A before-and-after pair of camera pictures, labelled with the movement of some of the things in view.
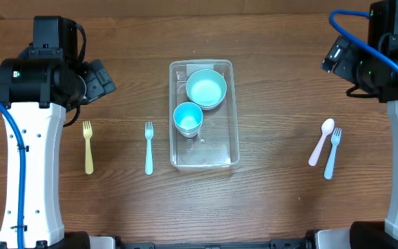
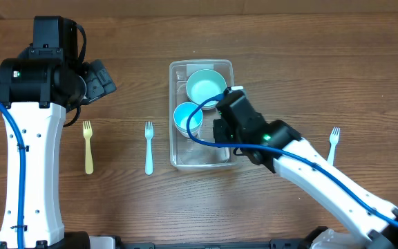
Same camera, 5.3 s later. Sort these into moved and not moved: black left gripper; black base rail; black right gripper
Moved: black right gripper
Not moved: black base rail; black left gripper
